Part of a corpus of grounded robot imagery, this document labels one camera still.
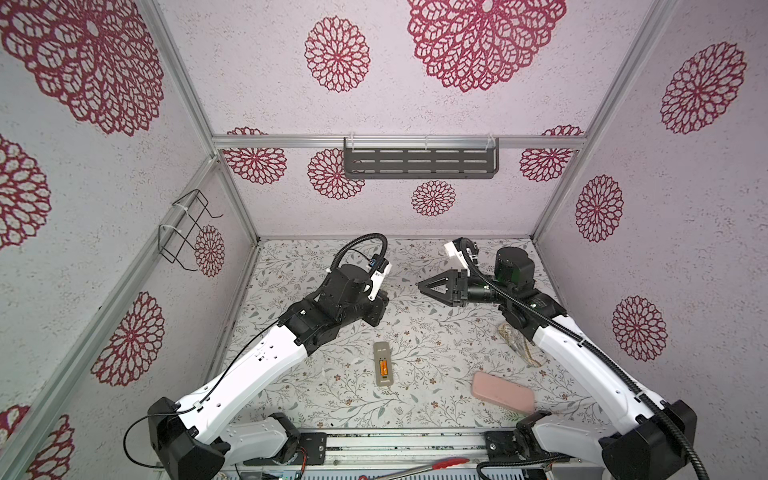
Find black corrugated right cable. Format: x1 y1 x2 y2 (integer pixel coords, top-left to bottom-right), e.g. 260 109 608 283
459 245 713 480

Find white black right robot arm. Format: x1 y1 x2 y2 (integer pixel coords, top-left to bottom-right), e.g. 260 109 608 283
417 238 709 479

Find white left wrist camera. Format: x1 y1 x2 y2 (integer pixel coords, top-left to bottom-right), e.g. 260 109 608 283
368 255 391 301

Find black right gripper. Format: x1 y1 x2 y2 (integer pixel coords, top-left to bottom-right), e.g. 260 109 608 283
420 273 513 309

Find black corrugated left cable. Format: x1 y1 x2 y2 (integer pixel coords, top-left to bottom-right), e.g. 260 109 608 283
329 232 390 274

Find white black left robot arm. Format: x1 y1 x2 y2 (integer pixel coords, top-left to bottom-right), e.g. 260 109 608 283
148 264 391 479

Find pink rounded case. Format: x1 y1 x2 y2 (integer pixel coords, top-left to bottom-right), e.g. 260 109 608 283
471 372 535 414

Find black wire wall rack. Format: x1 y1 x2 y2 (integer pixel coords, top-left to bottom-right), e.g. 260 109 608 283
156 189 226 278

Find red handled tongs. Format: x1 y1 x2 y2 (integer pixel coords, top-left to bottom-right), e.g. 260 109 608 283
377 457 470 480

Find white universal AC remote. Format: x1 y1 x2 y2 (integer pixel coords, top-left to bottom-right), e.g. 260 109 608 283
373 342 394 387

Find black corrugated cable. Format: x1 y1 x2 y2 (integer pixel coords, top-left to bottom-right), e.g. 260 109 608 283
459 245 713 480
329 232 390 274

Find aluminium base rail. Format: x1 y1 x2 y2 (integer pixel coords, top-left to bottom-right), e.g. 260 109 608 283
227 428 607 480

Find grey slotted wall shelf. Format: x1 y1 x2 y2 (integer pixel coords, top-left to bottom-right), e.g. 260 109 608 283
342 137 499 180

